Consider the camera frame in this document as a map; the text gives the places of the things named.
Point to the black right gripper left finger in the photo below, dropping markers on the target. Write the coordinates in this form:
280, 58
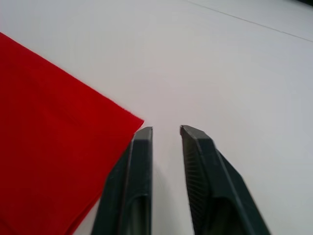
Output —
127, 195

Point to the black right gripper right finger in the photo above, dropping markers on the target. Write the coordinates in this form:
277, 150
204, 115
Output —
215, 186

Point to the red t-shirt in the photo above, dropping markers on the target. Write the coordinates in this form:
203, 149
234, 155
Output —
49, 122

